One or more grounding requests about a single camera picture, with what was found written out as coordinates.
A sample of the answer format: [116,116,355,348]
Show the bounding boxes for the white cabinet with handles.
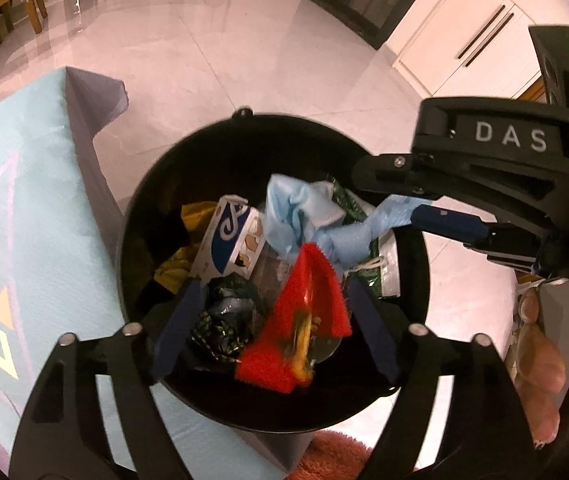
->
[394,0,540,99]

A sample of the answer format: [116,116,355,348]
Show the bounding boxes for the black round trash bin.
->
[117,106,432,435]

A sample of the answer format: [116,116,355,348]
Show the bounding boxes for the person's right hand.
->
[514,288,566,448]

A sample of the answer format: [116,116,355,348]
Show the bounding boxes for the white blue medicine box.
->
[191,195,266,284]

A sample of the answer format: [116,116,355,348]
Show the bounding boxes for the light blue face mask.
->
[264,174,429,270]

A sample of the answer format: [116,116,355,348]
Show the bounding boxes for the orange fluffy mat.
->
[286,430,372,480]

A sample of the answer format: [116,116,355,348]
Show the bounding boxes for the light blue patterned rug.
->
[0,67,310,479]

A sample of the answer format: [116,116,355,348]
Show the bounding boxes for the dark green foil packet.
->
[329,178,400,298]

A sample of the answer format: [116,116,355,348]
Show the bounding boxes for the crumpled black green wrapper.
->
[190,273,269,364]

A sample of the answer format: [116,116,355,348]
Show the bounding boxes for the red yellow snack wrapper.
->
[234,243,351,393]

